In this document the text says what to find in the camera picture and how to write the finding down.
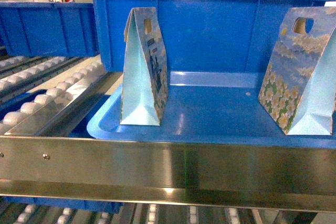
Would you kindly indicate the flower gift bag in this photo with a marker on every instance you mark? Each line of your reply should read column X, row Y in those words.
column 298, row 89
column 145, row 84

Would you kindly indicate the white roller conveyor track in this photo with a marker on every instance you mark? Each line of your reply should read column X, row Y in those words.
column 35, row 115

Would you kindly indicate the shallow blue plastic tray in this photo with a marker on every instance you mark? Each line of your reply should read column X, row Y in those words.
column 204, row 107

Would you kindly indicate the large blue plastic bin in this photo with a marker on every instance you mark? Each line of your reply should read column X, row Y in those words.
column 200, row 35

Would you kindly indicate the blue bin left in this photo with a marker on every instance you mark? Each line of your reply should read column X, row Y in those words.
column 35, row 29

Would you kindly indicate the stainless steel shelf rail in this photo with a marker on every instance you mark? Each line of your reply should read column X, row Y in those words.
column 247, row 176

